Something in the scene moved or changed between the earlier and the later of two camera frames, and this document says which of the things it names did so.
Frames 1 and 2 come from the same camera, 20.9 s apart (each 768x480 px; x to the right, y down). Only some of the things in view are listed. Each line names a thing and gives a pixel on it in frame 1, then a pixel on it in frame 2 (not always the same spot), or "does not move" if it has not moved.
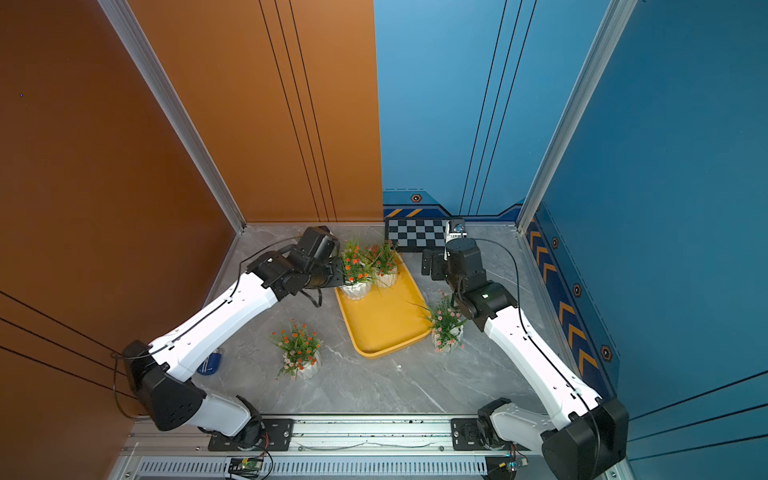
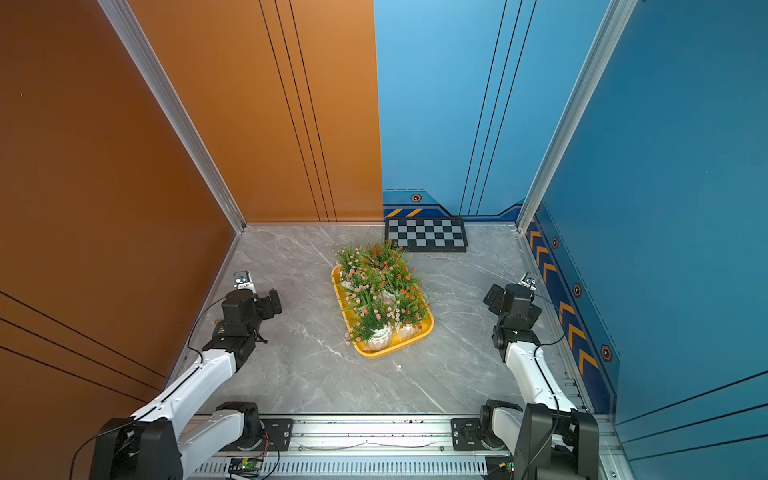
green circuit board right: x=501 y=468 does not move
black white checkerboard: x=416 y=234 does not move
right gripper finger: x=434 y=263 to x=495 y=299
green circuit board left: x=248 y=467 does not move
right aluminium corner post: x=614 y=22 does not move
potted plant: x=301 y=356 to x=409 y=312
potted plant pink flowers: x=447 y=324 to x=372 y=316
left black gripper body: x=328 y=276 to x=257 y=322
